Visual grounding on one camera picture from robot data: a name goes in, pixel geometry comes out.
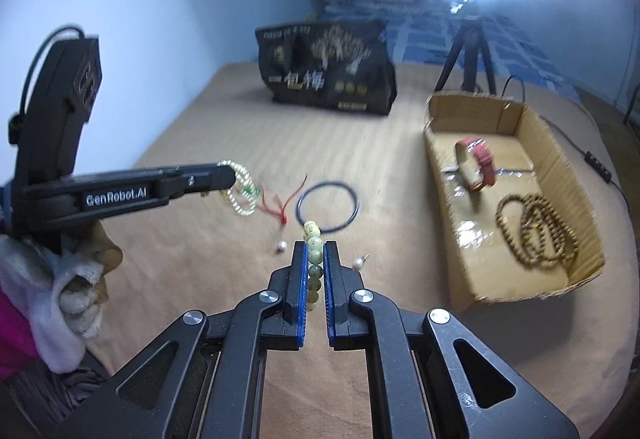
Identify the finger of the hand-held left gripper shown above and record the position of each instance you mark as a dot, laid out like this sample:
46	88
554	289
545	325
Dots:
130	191

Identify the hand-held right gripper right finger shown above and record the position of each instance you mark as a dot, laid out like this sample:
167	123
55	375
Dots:
328	299

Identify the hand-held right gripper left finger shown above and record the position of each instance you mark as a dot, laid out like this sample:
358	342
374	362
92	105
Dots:
300	299

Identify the cardboard box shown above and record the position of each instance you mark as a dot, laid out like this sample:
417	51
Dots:
475	264

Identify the person's left hand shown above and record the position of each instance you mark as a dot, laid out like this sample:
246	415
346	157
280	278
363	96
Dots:
102	254

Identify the white pearl earring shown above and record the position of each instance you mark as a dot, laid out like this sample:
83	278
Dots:
358	263
281	247

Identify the tan bed sheet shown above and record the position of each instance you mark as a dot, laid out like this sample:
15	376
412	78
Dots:
200	279

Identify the grey cloth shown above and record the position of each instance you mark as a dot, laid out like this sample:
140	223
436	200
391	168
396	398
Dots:
45	394

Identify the black printed bag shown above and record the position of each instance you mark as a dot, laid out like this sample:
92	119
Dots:
325	79

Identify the black tripod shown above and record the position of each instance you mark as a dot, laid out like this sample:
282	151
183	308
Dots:
472	49

